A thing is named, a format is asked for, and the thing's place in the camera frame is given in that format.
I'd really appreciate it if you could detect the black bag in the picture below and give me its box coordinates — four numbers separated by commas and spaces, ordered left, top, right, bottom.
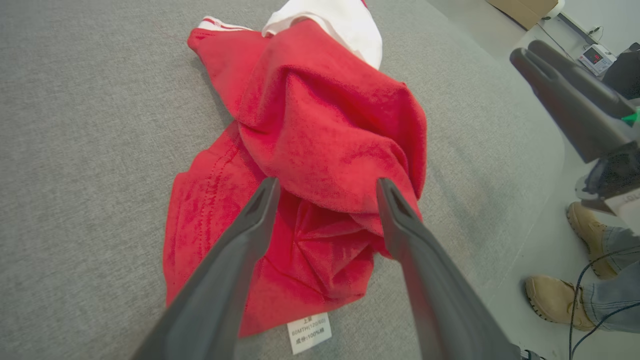
602, 42, 640, 101

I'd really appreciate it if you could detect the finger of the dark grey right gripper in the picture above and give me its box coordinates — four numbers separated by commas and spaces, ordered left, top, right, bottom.
528, 39, 636, 120
509, 47, 639, 164

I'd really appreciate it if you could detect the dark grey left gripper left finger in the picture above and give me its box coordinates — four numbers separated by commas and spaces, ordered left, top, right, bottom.
131, 176, 281, 360

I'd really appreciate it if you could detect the thin black cable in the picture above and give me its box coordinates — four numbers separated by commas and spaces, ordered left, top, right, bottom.
569, 247, 640, 360
571, 302, 640, 360

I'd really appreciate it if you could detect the brown cardboard box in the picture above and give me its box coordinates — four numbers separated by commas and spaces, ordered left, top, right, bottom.
486, 0, 559, 31

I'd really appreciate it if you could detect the tan suede boot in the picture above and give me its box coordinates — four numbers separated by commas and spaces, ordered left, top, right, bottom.
566, 201, 619, 280
524, 275, 596, 332

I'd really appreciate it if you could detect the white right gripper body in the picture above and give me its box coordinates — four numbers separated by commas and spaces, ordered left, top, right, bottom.
574, 142, 640, 201

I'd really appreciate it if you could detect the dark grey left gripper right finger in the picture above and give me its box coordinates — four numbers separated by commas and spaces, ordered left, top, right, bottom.
375, 177, 522, 360

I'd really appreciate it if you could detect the blue jeans leg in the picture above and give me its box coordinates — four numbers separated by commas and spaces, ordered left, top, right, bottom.
600, 225, 640, 274
582, 260, 640, 335

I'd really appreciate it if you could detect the red T-shirt with white collar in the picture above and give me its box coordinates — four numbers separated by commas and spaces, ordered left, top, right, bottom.
162, 0, 428, 356

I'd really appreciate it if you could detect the grey fabric sofa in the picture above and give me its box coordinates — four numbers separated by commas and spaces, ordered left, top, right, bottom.
0, 0, 566, 360

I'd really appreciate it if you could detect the white digital meter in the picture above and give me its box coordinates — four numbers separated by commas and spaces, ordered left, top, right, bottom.
578, 44, 617, 76

